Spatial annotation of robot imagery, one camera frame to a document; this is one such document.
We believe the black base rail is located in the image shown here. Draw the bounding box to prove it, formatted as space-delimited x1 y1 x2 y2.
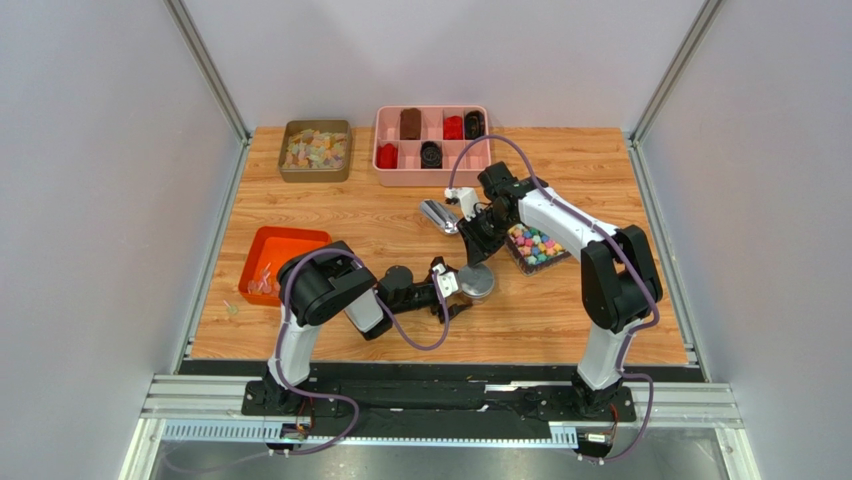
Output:
178 360 640 440

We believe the black candy compartment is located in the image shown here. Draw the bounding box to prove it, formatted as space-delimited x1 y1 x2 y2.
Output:
420 141 443 169
463 110 486 140

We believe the silver metal scoop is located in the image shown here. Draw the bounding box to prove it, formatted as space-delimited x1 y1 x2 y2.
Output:
419 199 460 235

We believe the white jar lid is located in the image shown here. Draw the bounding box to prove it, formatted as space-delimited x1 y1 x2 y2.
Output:
458 263 496 294

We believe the loose lollipop on table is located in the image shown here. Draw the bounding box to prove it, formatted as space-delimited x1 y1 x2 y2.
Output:
223 300 239 316

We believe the left aluminium frame post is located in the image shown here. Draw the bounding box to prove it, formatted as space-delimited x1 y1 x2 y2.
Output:
164 0 251 145

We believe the pink divided organizer box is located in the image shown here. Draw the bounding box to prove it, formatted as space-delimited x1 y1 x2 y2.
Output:
372 105 492 188

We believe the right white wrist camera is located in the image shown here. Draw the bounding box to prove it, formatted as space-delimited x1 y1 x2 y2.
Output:
444 187 479 220

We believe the orange tray of lollipops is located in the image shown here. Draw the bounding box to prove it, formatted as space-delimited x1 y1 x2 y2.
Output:
238 226 331 307

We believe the black candy upper compartment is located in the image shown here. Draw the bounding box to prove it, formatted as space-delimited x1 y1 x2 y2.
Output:
463 110 486 140

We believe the black candy lower compartment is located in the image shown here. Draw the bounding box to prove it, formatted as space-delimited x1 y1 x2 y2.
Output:
420 141 443 169

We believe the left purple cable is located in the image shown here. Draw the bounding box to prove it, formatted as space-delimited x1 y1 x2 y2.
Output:
272 248 453 457

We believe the right aluminium frame post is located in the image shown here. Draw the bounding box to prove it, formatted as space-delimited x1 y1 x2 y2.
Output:
629 0 726 145

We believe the bronze tin of gummy candies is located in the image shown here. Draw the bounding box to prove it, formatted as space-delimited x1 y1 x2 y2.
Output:
278 119 353 183

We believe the aluminium frame post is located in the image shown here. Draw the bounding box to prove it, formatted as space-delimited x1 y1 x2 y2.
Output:
164 0 251 145
629 0 726 145

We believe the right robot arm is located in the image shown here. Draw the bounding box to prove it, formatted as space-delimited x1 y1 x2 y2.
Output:
445 162 662 417

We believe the clear glass jar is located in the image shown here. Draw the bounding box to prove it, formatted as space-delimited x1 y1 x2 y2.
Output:
464 292 491 305

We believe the green tin of star candies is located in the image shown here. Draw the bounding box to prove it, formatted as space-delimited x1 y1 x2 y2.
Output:
505 223 571 276

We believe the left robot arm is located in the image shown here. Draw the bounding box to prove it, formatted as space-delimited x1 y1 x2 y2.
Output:
241 241 472 416

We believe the red candy lower compartment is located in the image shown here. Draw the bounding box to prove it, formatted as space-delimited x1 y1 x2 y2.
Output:
375 142 399 170

